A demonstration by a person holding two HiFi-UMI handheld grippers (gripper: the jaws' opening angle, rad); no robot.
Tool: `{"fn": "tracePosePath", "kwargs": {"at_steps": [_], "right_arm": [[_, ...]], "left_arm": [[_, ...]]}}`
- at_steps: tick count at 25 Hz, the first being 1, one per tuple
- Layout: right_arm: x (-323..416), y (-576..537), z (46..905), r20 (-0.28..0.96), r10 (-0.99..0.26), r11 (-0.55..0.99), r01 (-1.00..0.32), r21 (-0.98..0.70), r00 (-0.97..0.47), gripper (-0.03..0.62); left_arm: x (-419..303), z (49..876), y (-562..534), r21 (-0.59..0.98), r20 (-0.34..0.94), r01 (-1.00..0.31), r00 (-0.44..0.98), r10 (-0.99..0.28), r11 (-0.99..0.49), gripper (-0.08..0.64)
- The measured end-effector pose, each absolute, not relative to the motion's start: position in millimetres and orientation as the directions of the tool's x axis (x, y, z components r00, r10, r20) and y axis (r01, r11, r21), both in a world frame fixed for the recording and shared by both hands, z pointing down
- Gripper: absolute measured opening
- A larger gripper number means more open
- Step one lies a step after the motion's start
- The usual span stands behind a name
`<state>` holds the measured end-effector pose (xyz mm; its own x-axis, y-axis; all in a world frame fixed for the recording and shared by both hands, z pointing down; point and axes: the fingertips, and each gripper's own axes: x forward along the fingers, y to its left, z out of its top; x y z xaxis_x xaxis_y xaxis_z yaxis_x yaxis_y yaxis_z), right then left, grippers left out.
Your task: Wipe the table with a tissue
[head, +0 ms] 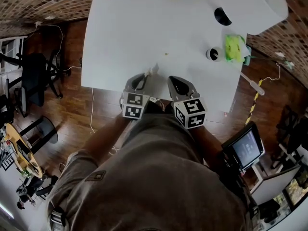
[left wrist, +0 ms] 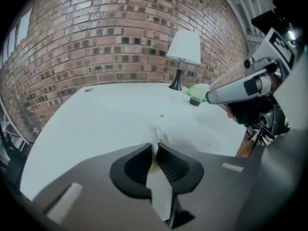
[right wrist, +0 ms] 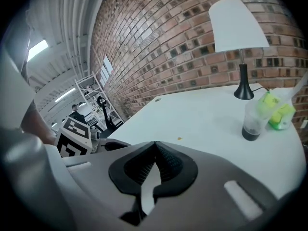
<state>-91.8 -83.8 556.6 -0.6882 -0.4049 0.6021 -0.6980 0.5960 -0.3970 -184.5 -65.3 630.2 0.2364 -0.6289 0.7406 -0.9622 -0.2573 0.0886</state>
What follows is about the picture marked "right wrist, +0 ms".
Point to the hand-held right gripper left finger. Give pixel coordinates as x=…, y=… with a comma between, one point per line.
x=96, y=182

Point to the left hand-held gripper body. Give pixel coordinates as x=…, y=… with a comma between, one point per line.
x=72, y=138

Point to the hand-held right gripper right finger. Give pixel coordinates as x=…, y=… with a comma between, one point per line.
x=204, y=186

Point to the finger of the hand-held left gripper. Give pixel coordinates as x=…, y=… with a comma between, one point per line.
x=116, y=145

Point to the person's left forearm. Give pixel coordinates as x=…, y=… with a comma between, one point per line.
x=38, y=126

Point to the black office chair with headrest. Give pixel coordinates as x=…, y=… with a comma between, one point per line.
x=107, y=119

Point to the long white ceiling light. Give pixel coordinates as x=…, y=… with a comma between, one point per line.
x=64, y=95
x=37, y=50

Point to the white metal shelf rack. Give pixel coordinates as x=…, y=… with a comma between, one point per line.
x=104, y=91

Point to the clear cup with dark liquid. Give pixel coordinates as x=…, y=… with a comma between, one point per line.
x=251, y=131

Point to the person's shirt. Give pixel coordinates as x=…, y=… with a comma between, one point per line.
x=14, y=76

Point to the white shade table lamp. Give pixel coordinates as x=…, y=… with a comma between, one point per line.
x=235, y=25

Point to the white paper sheet on wall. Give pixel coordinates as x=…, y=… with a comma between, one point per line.
x=104, y=72
x=108, y=64

